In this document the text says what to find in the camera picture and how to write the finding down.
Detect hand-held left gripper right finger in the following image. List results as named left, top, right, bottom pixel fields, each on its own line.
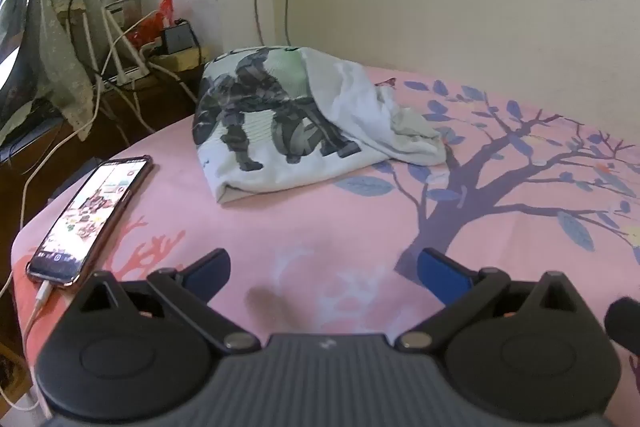
left=395, top=248, right=568, bottom=354

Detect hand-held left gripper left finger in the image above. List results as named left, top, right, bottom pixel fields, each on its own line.
left=75, top=248, right=262, bottom=354

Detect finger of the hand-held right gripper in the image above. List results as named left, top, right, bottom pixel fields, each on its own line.
left=604, top=297, right=640, bottom=352

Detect white printed t-shirt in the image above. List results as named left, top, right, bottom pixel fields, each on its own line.
left=192, top=46, right=447, bottom=206

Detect pink tree print bedsheet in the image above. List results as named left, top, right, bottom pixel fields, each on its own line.
left=10, top=62, right=640, bottom=427

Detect smartphone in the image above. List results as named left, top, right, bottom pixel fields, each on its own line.
left=26, top=155, right=153, bottom=290

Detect wooden side table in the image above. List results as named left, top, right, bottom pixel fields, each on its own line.
left=0, top=67, right=203, bottom=228

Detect black power adapter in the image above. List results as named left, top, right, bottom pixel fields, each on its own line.
left=161, top=21, right=195, bottom=56

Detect white router with antennas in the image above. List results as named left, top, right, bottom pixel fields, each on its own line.
left=82, top=0, right=153, bottom=88

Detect red plastic bag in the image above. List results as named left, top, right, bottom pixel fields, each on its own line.
left=126, top=0, right=177, bottom=48

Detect white charging cable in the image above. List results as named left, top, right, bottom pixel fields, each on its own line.
left=0, top=282, right=53, bottom=413

